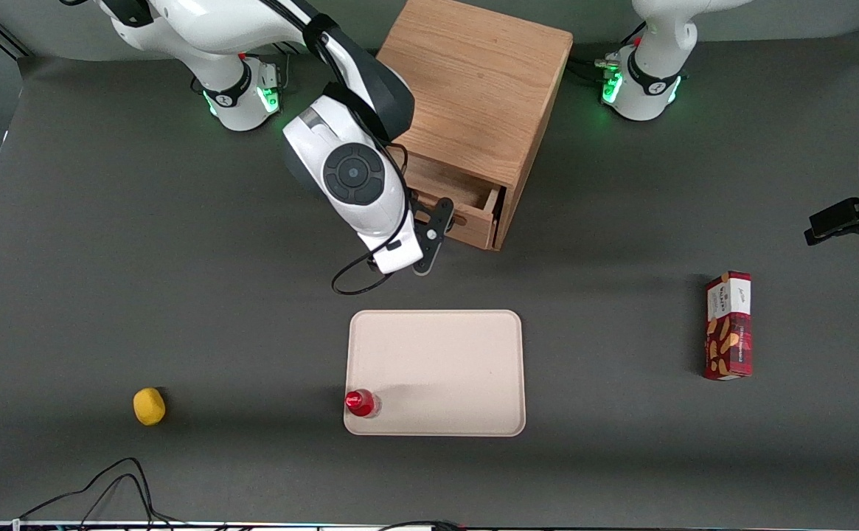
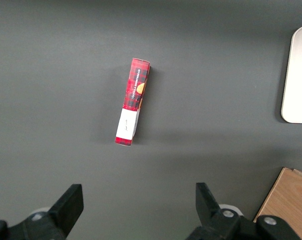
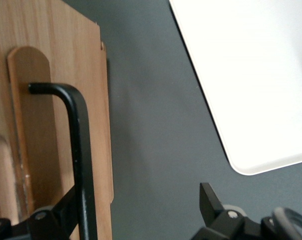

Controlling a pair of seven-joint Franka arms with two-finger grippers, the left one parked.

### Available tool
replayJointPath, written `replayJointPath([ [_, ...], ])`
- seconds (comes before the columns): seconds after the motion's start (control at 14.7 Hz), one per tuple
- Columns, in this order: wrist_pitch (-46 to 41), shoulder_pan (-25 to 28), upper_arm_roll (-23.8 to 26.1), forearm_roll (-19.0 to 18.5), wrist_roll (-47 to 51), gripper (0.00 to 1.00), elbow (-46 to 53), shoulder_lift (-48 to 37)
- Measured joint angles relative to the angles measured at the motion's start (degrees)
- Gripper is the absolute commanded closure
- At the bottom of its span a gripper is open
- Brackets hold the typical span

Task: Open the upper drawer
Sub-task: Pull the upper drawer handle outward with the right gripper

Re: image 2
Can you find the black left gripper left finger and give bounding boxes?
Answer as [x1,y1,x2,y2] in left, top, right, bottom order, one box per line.
[23,183,85,240]

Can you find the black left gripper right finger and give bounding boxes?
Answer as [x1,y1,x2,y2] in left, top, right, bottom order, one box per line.
[188,182,257,240]

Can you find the wooden drawer cabinet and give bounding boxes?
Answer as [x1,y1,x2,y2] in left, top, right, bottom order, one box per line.
[252,167,302,240]

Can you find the red plaid shortbread box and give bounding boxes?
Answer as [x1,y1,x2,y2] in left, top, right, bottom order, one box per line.
[114,57,151,147]

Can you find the white rectangular tray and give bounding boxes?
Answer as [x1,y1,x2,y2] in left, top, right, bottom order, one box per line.
[280,24,302,124]

